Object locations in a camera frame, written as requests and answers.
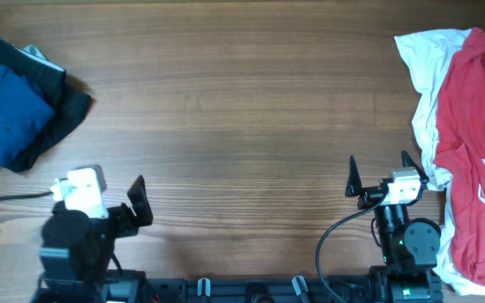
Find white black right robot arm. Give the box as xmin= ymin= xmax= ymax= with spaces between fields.
xmin=338 ymin=151 xmax=444 ymax=303

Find light grey garment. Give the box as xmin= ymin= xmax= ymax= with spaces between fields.
xmin=13 ymin=45 xmax=65 ymax=72

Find red printed t-shirt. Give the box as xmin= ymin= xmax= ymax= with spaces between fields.
xmin=434 ymin=28 xmax=485 ymax=286

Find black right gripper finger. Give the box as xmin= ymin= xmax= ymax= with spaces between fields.
xmin=401 ymin=150 xmax=429 ymax=185
xmin=344 ymin=155 xmax=363 ymax=197

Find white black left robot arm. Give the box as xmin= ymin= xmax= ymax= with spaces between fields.
xmin=31 ymin=176 xmax=160 ymax=303

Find white t-shirt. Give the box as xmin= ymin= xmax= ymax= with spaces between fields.
xmin=394 ymin=29 xmax=485 ymax=295

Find blue polo shirt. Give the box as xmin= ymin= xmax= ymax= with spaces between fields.
xmin=0 ymin=65 xmax=55 ymax=166

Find black shorts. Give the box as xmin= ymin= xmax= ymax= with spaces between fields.
xmin=0 ymin=37 xmax=91 ymax=173

